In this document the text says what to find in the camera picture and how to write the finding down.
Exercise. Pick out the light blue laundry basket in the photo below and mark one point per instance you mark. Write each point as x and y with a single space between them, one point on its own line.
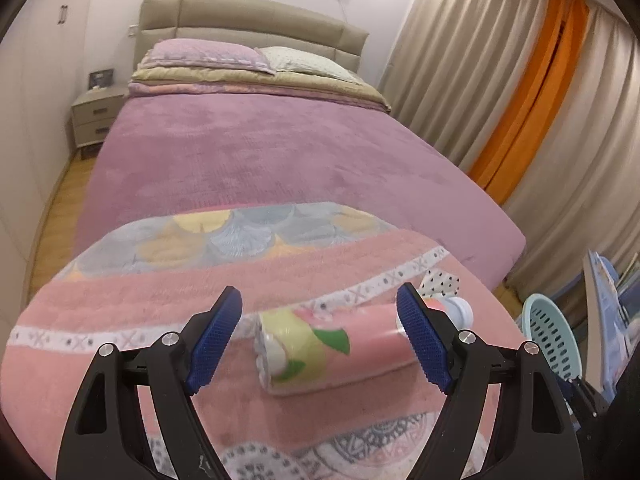
542 322

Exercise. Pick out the purple bed with headboard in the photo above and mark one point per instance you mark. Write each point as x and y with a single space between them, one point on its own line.
181 152

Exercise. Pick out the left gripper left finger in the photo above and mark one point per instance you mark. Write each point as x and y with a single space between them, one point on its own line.
104 436

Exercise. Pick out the orange curtain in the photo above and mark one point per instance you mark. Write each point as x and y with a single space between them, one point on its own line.
535 102

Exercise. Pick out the folded beige quilt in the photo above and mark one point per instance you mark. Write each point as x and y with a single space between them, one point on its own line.
194 80

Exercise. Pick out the white dotted pillow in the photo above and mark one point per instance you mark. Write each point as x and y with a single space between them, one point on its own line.
284 59

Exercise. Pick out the purple pillow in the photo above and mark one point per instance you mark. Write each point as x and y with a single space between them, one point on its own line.
218 55

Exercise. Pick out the beige curtain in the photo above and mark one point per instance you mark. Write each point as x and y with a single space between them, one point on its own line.
453 72

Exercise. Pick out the white wardrobe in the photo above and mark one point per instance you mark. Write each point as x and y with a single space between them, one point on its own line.
41 74

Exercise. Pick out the pink bottle white cap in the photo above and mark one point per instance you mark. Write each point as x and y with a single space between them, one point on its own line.
459 311

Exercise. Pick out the light blue desk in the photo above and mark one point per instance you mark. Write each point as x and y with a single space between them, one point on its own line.
609 346

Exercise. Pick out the pink tissue pack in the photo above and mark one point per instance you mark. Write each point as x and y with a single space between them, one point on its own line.
302 350

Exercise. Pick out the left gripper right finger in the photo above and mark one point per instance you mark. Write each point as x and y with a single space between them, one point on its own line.
532 436

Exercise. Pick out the black photo frame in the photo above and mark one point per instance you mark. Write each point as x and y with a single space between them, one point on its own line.
101 79

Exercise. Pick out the beige nightstand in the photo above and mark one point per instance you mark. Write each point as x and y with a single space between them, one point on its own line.
93 114

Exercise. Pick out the pink elephant blanket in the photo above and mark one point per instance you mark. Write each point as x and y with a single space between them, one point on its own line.
149 277

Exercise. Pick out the white heart pattern paper bag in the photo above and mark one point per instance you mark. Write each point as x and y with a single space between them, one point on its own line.
437 283

